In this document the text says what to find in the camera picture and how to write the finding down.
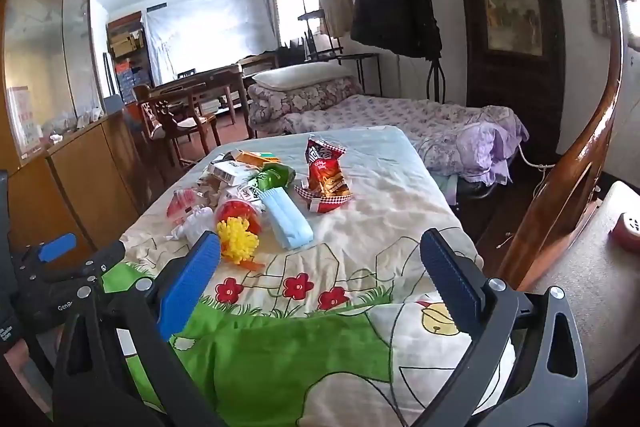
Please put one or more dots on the green white snack bag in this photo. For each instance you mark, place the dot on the green white snack bag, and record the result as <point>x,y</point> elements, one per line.
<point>272,179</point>

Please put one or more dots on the white pillow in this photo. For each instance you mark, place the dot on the white pillow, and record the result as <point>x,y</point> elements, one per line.
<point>295,76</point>

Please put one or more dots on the floral bed sheet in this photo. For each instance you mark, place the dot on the floral bed sheet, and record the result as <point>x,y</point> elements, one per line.
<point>400,117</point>

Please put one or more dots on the light wooden cabinet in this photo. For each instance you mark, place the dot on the light wooden cabinet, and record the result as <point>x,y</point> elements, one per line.
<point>85,172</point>

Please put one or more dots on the black coat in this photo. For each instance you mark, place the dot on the black coat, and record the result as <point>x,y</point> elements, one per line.
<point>390,2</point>

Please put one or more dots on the paper sign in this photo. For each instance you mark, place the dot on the paper sign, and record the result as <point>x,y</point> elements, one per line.
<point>22,122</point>

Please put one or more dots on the black metal coat rack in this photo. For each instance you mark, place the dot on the black metal coat rack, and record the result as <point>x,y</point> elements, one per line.
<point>434,77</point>

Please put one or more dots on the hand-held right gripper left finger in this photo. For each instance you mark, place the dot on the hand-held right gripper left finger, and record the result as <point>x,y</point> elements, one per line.
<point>192,277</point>

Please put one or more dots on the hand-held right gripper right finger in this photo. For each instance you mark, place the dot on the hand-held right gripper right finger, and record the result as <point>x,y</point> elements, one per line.
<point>447,277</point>

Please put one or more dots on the beige seat cushion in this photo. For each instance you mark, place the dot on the beige seat cushion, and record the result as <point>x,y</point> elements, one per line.
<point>590,287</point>

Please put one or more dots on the clear plastic wrapper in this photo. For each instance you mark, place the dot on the clear plastic wrapper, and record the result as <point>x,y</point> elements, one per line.
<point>212,189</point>

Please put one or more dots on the purple cloth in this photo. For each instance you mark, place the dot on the purple cloth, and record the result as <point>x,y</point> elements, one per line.
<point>480,142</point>

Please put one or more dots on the blue face mask pack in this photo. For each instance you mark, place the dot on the blue face mask pack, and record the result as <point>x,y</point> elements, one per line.
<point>287,222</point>

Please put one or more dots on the grey chair back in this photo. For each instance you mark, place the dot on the grey chair back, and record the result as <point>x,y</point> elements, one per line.
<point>116,103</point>

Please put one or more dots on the small red packet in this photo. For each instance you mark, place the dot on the small red packet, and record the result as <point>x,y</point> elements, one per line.
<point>180,202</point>

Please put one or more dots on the white tissue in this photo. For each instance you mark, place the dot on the white tissue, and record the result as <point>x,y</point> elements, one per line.
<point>197,222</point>

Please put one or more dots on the wooden table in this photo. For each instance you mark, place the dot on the wooden table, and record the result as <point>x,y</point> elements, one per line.
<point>210,77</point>

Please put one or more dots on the yellow plastic flower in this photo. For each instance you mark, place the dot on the yellow plastic flower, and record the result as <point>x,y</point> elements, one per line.
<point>237,239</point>

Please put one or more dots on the white hanging sheet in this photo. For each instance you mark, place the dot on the white hanging sheet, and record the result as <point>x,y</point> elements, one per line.
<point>210,32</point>

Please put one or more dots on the black metal side table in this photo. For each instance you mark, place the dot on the black metal side table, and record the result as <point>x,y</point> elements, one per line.
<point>357,55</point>

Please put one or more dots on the dark red snack bag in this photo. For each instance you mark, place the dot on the dark red snack bag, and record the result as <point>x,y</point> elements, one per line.
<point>325,147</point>

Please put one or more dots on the carved wooden chair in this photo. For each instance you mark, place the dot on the carved wooden chair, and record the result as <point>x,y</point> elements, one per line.
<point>170,117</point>

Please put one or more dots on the wooden shelf with boxes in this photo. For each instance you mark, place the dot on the wooden shelf with boxes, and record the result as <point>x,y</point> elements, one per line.
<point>125,52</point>

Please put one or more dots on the red round device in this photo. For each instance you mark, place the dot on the red round device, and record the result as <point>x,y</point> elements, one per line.
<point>627,232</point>

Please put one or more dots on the curved wooden armchair frame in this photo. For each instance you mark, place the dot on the curved wooden armchair frame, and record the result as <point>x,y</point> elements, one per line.
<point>575,167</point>

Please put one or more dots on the cartoon printed blanket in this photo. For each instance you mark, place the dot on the cartoon printed blanket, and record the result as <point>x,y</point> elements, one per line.
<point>380,227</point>

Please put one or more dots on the dark wooden door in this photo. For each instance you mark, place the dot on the dark wooden door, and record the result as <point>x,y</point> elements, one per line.
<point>555,57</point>

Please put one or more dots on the white cardboard box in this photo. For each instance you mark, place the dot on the white cardboard box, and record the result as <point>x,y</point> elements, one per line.
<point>230,172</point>

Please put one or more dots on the red plastic cup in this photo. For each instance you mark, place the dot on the red plastic cup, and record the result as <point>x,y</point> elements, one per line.
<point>235,209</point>

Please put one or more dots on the orange multicoloured packet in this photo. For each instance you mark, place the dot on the orange multicoloured packet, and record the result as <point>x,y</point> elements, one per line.
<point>252,158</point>

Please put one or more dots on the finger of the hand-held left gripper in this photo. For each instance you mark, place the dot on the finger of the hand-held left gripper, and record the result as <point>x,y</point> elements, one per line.
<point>57,247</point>
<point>102,259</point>

